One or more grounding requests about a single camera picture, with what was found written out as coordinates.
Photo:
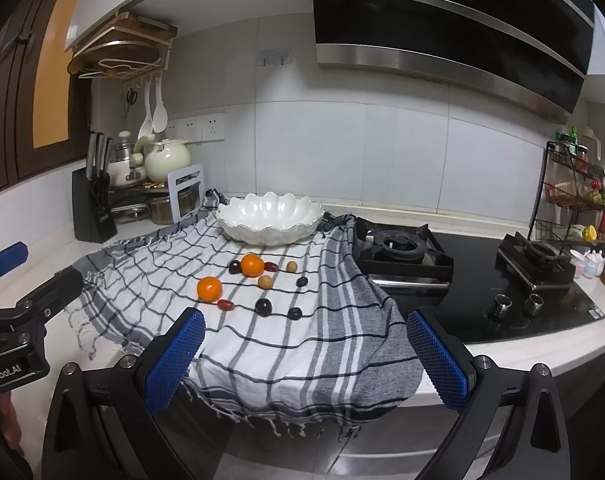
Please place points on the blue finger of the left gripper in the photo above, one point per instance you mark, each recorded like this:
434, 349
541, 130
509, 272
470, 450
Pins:
12, 257
51, 297

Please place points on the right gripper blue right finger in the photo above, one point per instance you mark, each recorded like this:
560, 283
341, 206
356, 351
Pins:
446, 360

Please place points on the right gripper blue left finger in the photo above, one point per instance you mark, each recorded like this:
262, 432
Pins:
166, 359

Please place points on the red date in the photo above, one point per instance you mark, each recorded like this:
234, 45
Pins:
271, 266
225, 305

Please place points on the orange mandarin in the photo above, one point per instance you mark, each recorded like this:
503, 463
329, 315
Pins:
252, 266
209, 289

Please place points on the dark grape large front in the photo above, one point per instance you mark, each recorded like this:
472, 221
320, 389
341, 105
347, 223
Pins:
263, 307

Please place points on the grey checked kitchen towel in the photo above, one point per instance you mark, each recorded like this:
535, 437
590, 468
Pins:
346, 360

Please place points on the black knife block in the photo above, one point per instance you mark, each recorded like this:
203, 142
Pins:
93, 222

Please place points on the black gas stove top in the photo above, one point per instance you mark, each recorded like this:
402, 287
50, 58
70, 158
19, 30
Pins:
479, 289

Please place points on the small white lidded pot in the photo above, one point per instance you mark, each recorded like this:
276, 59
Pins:
125, 168

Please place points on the cream ceramic teapot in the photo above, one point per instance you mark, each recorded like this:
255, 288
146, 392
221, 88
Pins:
164, 157

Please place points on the white hanging ladle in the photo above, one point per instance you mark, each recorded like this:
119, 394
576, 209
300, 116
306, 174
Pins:
146, 132

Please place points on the white scalloped ceramic bowl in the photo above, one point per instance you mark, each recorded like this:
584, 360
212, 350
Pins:
269, 220

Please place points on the white hanging spoon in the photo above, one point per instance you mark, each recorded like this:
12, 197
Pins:
160, 116

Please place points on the black range hood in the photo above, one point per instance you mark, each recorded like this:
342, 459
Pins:
531, 53

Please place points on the black wire spice rack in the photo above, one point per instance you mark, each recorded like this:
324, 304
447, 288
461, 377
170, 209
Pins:
569, 211

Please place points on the white wall socket strip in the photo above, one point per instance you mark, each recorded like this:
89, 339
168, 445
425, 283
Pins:
197, 129

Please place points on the wall mounted board rack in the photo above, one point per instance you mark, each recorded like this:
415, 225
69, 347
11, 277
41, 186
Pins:
125, 46

